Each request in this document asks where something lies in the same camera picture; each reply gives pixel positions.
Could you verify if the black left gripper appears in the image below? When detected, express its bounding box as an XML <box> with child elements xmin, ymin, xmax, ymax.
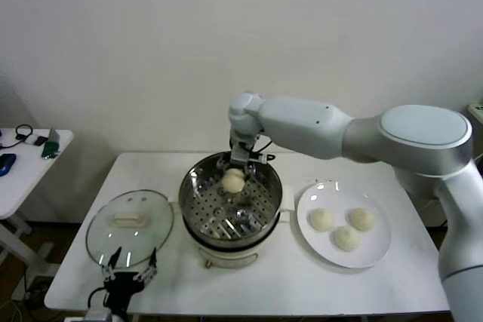
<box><xmin>100</xmin><ymin>247</ymin><xmax>158</xmax><ymax>314</ymax></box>

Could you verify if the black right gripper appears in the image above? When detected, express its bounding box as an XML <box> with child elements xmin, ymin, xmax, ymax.
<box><xmin>215</xmin><ymin>129</ymin><xmax>262</xmax><ymax>178</ymax></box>

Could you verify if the white steamed baozi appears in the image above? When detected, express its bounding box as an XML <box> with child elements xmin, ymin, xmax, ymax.
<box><xmin>347</xmin><ymin>207</ymin><xmax>377</xmax><ymax>232</ymax></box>
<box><xmin>309</xmin><ymin>207</ymin><xmax>336</xmax><ymax>232</ymax></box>
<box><xmin>220</xmin><ymin>168</ymin><xmax>247</xmax><ymax>195</ymax></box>
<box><xmin>330</xmin><ymin>225</ymin><xmax>362</xmax><ymax>252</ymax></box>

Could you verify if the glass lid with cream handle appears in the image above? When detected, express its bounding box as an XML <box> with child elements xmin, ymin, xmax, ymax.
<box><xmin>85</xmin><ymin>189</ymin><xmax>176</xmax><ymax>270</ymax></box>

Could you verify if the stainless steel steamer basket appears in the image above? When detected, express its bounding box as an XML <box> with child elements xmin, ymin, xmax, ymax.
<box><xmin>177</xmin><ymin>151</ymin><xmax>284</xmax><ymax>250</ymax></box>

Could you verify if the steel steamer pot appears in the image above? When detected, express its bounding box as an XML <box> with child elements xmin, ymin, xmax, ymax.
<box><xmin>168</xmin><ymin>178</ymin><xmax>295</xmax><ymax>271</ymax></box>

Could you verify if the white oval plate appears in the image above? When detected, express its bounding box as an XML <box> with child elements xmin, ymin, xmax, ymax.
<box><xmin>296</xmin><ymin>181</ymin><xmax>393</xmax><ymax>270</ymax></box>

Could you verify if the floor power strip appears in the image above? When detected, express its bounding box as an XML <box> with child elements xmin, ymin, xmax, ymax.
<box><xmin>23</xmin><ymin>275</ymin><xmax>52</xmax><ymax>300</ymax></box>

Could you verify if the white side table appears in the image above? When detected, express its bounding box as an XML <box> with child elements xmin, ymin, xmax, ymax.
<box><xmin>0</xmin><ymin>128</ymin><xmax>75</xmax><ymax>274</ymax></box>

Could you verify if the green flat object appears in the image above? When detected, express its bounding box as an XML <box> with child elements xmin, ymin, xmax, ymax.
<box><xmin>40</xmin><ymin>140</ymin><xmax>62</xmax><ymax>161</ymax></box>

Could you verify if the blue computer mouse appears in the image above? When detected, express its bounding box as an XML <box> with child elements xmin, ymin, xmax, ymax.
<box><xmin>0</xmin><ymin>153</ymin><xmax>18</xmax><ymax>178</ymax></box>

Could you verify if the white shelf with items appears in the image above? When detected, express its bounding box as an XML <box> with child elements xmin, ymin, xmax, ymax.
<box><xmin>467</xmin><ymin>97</ymin><xmax>483</xmax><ymax>123</ymax></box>

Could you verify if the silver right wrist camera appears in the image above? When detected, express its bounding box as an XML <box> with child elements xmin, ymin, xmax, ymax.
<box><xmin>230</xmin><ymin>143</ymin><xmax>251</xmax><ymax>165</ymax></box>

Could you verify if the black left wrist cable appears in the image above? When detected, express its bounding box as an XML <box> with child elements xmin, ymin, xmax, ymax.
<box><xmin>87</xmin><ymin>286</ymin><xmax>109</xmax><ymax>310</ymax></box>

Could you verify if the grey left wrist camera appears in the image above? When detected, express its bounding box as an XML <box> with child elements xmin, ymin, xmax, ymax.
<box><xmin>85</xmin><ymin>308</ymin><xmax>114</xmax><ymax>322</ymax></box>

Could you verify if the black looped cable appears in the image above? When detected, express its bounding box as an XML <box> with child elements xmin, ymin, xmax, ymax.
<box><xmin>0</xmin><ymin>124</ymin><xmax>35</xmax><ymax>149</ymax></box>

